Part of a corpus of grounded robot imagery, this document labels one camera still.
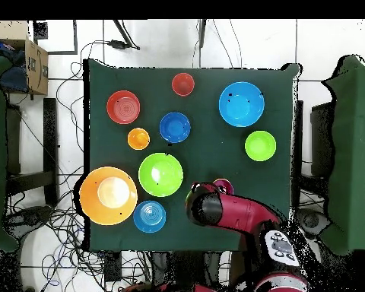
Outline tangled floor cables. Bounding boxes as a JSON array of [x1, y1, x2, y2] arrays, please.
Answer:
[[5, 40, 153, 292]]

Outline cardboard box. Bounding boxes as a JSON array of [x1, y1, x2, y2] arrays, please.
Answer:
[[0, 20, 49, 96]]

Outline orange ribbed plastic cup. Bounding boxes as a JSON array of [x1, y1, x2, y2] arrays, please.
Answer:
[[127, 127, 151, 151]]

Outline large light blue bowl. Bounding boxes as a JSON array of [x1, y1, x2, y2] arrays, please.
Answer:
[[217, 81, 265, 128]]

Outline small green ribbed bowl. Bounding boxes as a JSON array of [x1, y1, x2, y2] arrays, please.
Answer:
[[244, 130, 277, 162]]

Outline purple plastic cup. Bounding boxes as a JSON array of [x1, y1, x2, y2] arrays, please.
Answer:
[[212, 178, 234, 195]]

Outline red plastic cup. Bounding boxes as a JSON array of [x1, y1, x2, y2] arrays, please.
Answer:
[[171, 71, 195, 97]]

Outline small light blue bowl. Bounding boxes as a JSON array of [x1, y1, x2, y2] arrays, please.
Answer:
[[132, 199, 167, 234]]

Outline large yellow bowl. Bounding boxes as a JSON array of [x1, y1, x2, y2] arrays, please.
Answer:
[[79, 166, 138, 227]]

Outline large green bowl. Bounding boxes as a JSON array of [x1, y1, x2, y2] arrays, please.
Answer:
[[138, 152, 184, 198]]

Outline red plastic bowl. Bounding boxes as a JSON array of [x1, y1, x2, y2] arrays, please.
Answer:
[[106, 90, 141, 125]]

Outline dark green tablecloth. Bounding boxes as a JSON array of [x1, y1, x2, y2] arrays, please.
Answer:
[[83, 59, 302, 252]]

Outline black power adapter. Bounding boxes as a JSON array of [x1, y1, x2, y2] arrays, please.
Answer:
[[107, 39, 141, 51]]

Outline dark blue bowl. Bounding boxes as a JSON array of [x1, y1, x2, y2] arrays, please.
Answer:
[[159, 111, 192, 144]]

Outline dark blue bag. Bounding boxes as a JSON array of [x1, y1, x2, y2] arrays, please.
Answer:
[[0, 36, 30, 94]]

